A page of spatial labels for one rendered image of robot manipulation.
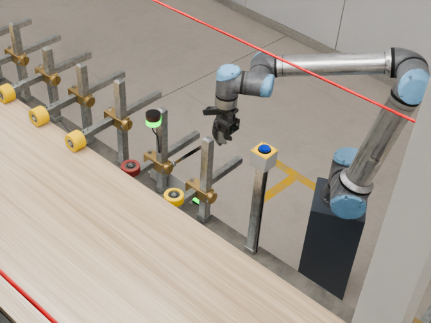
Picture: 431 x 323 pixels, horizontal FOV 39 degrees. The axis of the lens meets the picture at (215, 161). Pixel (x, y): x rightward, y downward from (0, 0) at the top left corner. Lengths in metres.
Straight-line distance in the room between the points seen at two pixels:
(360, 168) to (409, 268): 1.95
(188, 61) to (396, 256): 4.45
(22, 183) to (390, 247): 2.07
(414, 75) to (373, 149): 0.35
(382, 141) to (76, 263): 1.23
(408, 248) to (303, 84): 4.26
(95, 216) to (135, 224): 0.16
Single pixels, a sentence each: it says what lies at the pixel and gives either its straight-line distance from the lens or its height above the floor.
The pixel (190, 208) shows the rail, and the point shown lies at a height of 0.70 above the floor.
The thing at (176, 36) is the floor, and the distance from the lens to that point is 5.35.
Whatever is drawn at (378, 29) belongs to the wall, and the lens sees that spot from 4.92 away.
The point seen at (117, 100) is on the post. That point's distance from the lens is 2.66.
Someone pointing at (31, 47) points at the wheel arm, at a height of 0.96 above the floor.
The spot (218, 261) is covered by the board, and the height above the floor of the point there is 0.90.
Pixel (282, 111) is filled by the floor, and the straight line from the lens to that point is 4.50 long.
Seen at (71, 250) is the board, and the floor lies 0.90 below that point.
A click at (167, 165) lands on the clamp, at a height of 0.87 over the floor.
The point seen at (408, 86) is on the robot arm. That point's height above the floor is 1.39.
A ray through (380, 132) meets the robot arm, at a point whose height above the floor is 1.17.
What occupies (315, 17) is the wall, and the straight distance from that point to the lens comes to 5.23.
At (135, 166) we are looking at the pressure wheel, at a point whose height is 0.91.
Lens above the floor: 2.57
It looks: 40 degrees down
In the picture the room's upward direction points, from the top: 4 degrees clockwise
